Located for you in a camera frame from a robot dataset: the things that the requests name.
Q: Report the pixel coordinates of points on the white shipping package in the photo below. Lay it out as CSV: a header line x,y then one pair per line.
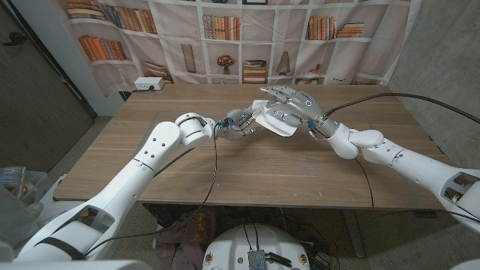
x,y
281,130

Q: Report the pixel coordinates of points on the dark door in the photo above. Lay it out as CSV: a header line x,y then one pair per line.
x,y
37,112

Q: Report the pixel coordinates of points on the person's grey trouser leg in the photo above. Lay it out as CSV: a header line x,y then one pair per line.
x,y
15,221

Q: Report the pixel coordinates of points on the printed bookshelf backdrop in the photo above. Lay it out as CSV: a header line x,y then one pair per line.
x,y
176,56

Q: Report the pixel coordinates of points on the white power strip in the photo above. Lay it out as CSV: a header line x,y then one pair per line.
x,y
149,83

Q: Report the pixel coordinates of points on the crumpled dark cloth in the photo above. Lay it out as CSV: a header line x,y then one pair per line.
x,y
176,240

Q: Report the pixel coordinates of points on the black bar on torso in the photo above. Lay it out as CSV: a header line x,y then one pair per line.
x,y
279,259

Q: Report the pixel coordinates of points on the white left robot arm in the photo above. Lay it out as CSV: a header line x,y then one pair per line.
x,y
142,165

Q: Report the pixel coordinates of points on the clear plastic bin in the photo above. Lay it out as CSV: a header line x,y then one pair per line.
x,y
15,180

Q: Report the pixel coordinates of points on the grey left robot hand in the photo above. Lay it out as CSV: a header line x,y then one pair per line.
x,y
236,123

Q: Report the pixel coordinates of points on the grey table leg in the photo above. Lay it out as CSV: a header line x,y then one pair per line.
x,y
354,236

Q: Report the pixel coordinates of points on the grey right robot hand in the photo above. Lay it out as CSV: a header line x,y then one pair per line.
x,y
300,107

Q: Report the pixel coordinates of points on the small silver box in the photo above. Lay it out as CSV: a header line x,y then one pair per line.
x,y
257,260

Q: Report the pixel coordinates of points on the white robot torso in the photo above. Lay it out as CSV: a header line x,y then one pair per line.
x,y
232,243

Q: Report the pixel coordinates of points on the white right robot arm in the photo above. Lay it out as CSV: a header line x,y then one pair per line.
x,y
412,168

